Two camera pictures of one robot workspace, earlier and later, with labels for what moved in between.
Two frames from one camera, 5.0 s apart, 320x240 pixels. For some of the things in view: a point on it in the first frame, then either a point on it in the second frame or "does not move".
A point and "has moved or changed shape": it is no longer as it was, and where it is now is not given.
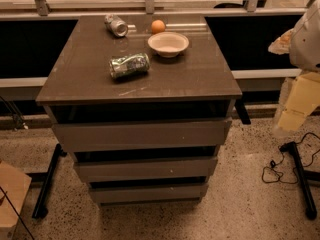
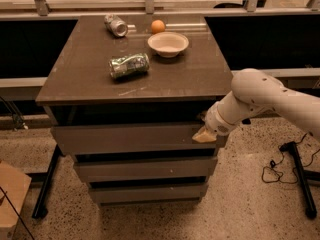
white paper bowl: x=168 y=44 does not move
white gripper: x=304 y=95 -> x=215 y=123
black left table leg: x=41 y=208 does not move
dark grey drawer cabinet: x=144 y=103 does not move
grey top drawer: x=143 y=135 has moved or changed shape
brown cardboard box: x=14 y=187 does not move
